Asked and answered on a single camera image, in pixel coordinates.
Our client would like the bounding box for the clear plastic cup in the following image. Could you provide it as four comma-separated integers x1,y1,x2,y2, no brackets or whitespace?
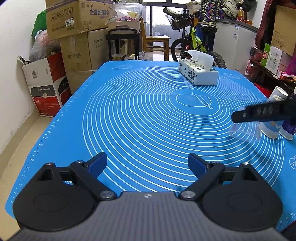
228,113,261,142

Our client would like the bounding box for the purple paper cup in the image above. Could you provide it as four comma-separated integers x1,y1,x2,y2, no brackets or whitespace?
280,120,296,141

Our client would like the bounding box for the blue yellow paper cup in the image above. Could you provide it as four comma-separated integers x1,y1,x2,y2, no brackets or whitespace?
260,86,288,139

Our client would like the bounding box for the green white carton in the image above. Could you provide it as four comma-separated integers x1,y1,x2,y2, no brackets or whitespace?
260,44,282,75

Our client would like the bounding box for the tall brown cardboard panel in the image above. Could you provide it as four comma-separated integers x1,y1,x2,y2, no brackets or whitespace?
271,6,296,56

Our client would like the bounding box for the white chest freezer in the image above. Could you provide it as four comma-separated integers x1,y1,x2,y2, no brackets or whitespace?
213,20,258,74

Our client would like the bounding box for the white tissue box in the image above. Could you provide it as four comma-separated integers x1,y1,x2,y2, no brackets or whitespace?
178,50,219,86

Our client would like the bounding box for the green black bicycle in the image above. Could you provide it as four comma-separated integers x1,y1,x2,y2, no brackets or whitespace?
163,7,227,69

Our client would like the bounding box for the white red appliance box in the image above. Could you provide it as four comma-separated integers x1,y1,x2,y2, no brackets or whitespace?
18,52,72,117

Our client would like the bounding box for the blue silicone baking mat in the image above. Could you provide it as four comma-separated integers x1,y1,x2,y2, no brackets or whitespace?
5,61,295,230

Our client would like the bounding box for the patterned purple bag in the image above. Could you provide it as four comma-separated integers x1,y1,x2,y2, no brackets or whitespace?
200,0,239,23

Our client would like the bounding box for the lower brown cardboard box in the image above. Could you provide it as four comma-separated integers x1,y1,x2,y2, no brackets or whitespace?
59,28,109,93

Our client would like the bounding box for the wooden chair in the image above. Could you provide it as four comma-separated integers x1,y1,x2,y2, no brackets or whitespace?
140,18,171,61

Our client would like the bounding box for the black metal stool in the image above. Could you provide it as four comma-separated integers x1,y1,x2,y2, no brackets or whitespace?
106,28,139,61

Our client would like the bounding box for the top open cardboard box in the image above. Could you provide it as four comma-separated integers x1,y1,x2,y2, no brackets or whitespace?
46,0,114,40

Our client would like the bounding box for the plastic bag by wall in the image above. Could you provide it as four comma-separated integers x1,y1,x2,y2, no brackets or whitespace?
29,30,61,62

